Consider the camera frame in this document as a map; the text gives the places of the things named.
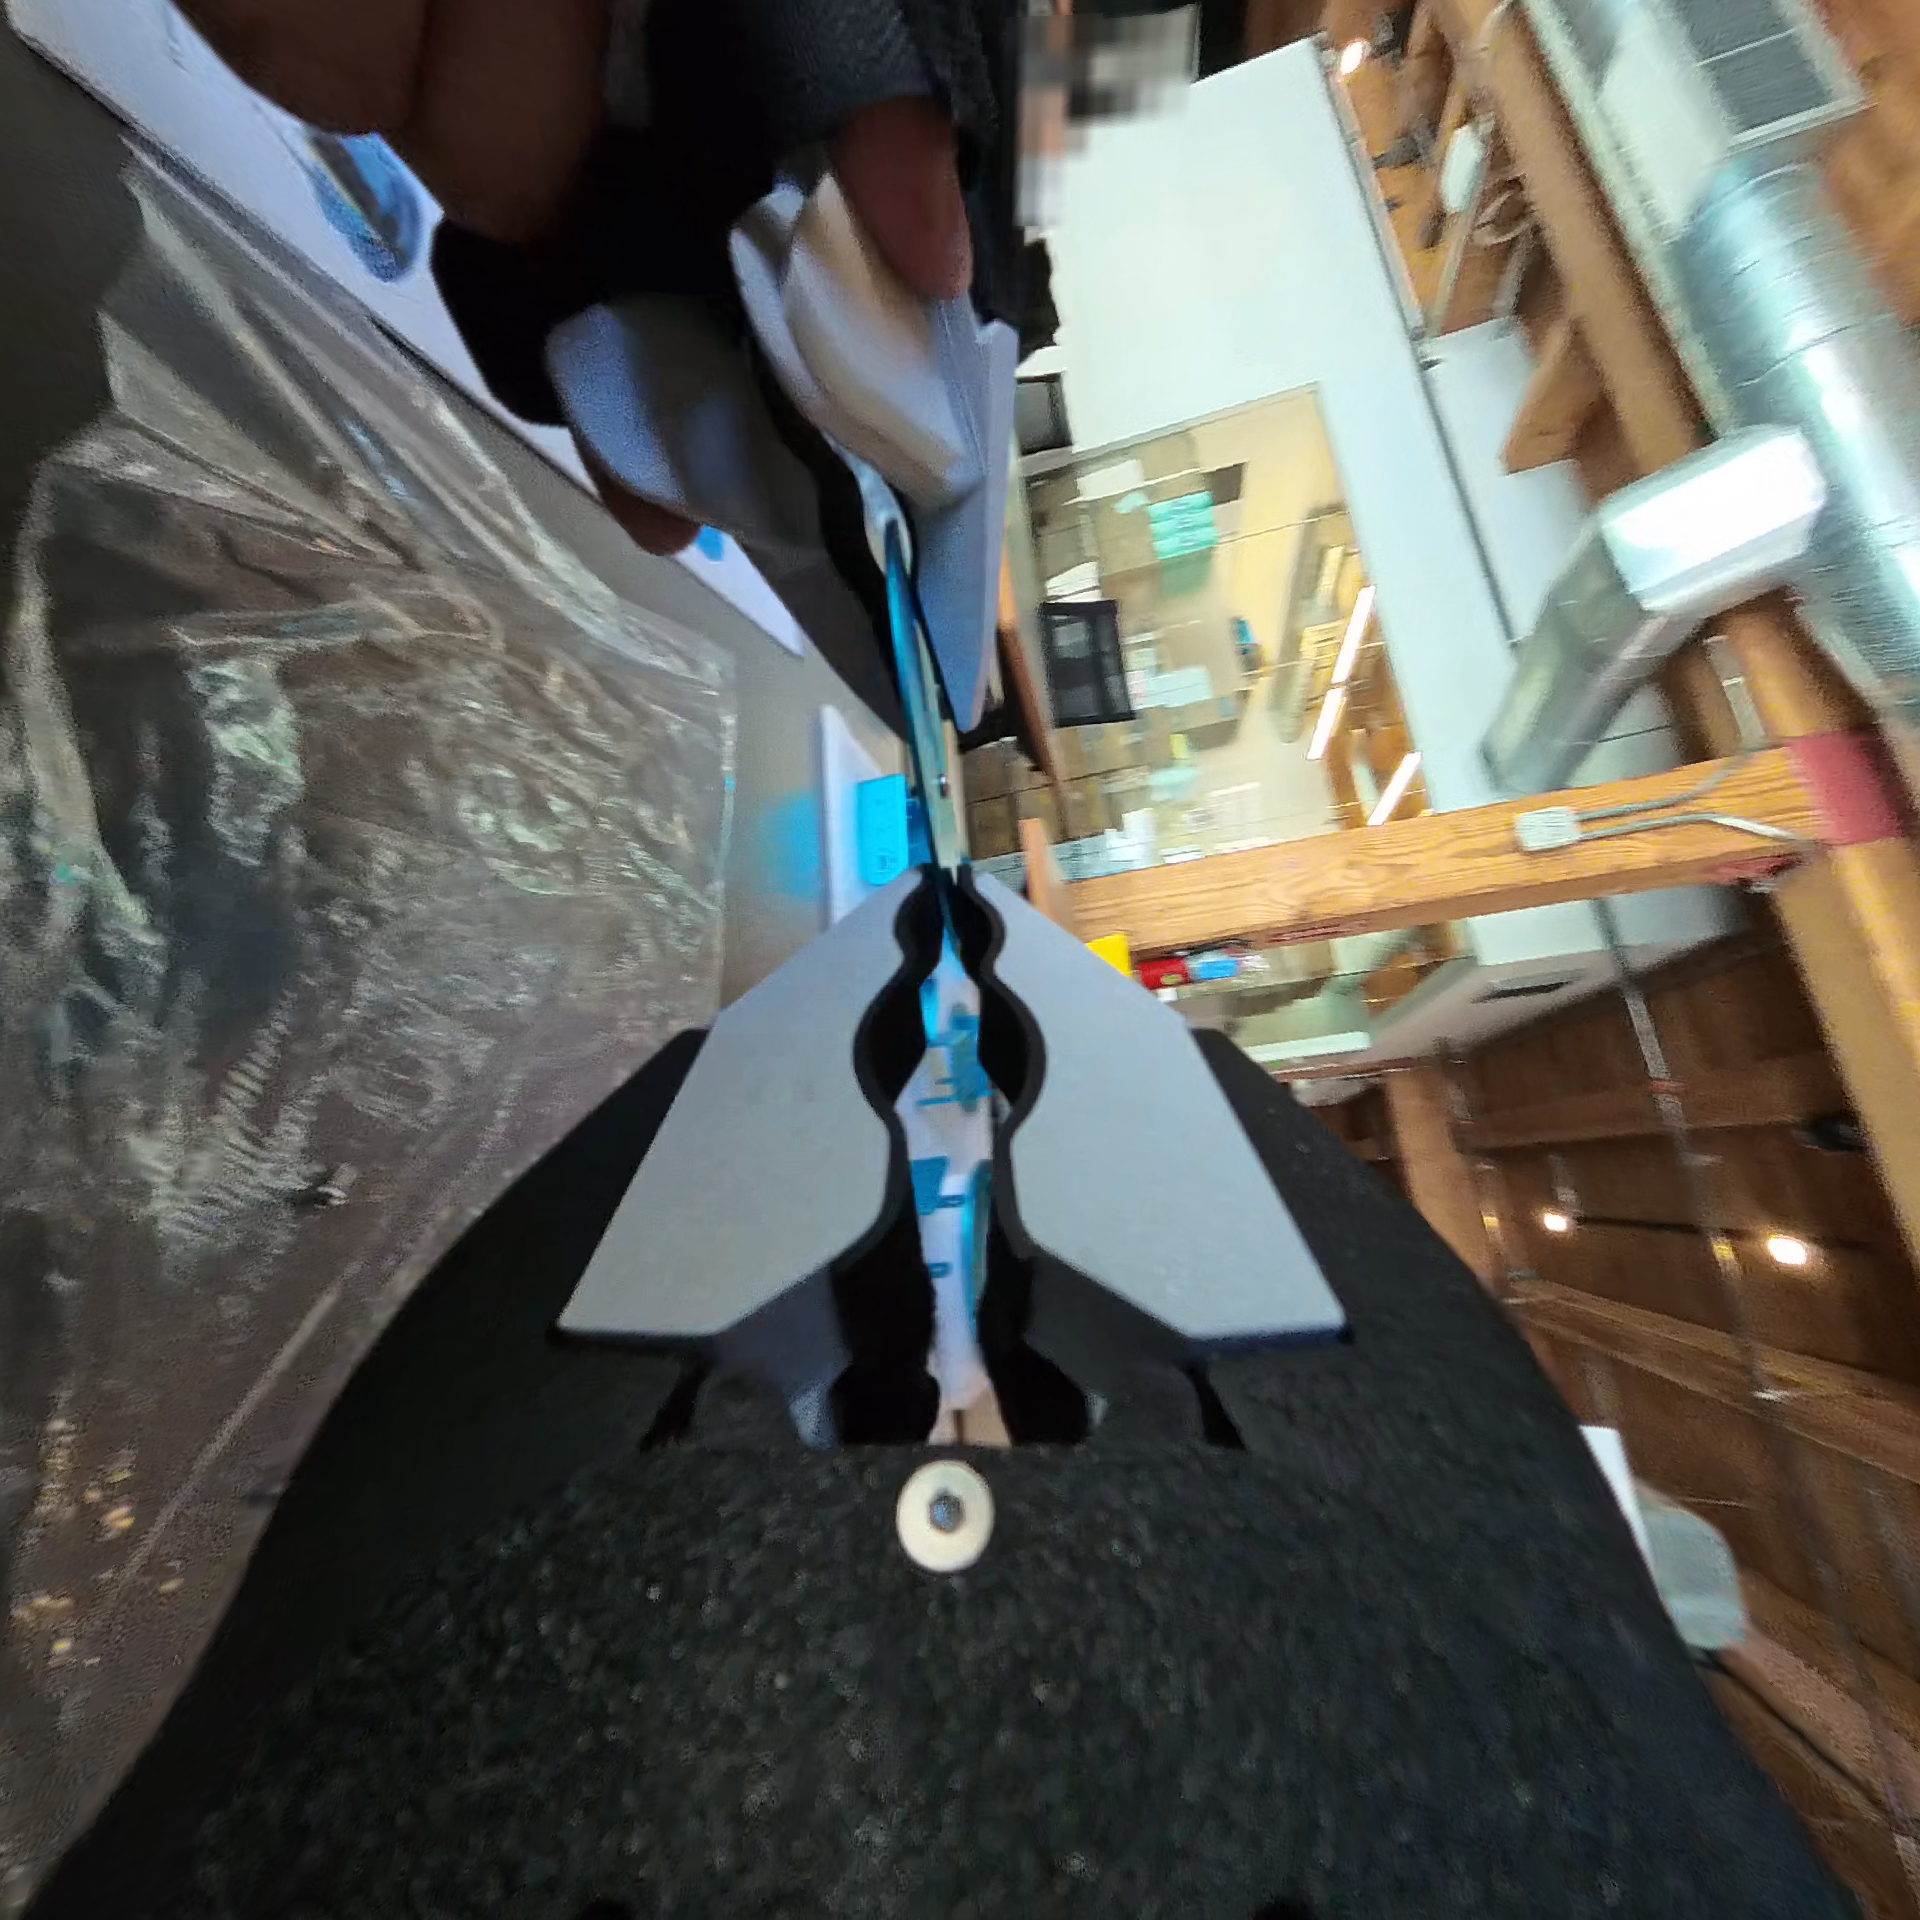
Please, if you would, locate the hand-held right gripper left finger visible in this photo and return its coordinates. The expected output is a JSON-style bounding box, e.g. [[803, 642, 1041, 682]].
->
[[555, 871, 943, 1444]]

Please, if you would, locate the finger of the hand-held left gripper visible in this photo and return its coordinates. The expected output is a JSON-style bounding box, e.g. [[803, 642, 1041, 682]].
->
[[698, 441, 923, 755], [903, 298, 1025, 734]]

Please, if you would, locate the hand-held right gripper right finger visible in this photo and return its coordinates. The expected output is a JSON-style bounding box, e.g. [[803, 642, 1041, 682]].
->
[[959, 871, 1347, 1361]]

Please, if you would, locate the blue round metal plate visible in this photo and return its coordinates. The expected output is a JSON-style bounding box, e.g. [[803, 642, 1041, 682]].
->
[[879, 511, 969, 934]]

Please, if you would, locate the person's left hand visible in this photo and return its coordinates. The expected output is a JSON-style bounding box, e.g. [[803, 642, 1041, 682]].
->
[[182, 0, 977, 298]]

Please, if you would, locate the white foam sheet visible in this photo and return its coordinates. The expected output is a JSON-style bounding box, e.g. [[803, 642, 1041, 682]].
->
[[816, 703, 1004, 1449]]

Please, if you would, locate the wooden beam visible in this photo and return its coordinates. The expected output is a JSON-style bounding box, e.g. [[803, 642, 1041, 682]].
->
[[1019, 743, 1878, 959]]

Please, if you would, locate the clear plastic bag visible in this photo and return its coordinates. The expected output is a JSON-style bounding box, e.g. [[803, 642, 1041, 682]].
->
[[0, 152, 740, 1848]]

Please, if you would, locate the assembly guide booklet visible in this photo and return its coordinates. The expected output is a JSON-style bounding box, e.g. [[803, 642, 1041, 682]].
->
[[0, 0, 812, 656]]

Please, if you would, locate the silver ventilation duct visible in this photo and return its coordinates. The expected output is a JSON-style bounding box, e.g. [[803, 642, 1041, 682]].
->
[[1515, 0, 1920, 678]]

